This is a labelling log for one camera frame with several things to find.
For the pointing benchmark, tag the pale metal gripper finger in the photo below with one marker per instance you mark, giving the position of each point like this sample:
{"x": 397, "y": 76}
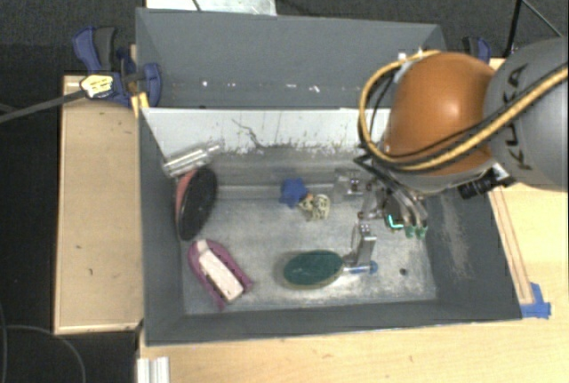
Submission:
{"x": 366, "y": 245}
{"x": 347, "y": 188}

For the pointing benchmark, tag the grey metal bin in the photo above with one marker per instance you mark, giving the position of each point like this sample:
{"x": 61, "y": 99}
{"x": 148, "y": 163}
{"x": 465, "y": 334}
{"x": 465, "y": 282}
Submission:
{"x": 284, "y": 61}

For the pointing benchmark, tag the purple and white brush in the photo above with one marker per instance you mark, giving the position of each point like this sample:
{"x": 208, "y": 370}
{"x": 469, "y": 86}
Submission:
{"x": 218, "y": 272}

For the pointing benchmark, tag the blue toy figure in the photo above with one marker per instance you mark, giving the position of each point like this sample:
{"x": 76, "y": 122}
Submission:
{"x": 292, "y": 190}

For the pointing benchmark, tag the black cylinder on white bracket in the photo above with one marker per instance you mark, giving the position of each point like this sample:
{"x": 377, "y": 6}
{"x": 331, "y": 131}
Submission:
{"x": 482, "y": 185}

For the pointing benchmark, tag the black and red round disc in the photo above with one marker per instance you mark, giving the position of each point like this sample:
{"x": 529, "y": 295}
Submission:
{"x": 197, "y": 203}

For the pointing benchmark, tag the pale wood board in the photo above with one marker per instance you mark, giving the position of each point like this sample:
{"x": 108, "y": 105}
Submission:
{"x": 98, "y": 212}

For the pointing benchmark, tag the beige toy animal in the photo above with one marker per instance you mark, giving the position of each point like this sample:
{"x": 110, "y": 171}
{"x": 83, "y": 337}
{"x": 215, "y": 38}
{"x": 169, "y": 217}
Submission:
{"x": 318, "y": 207}

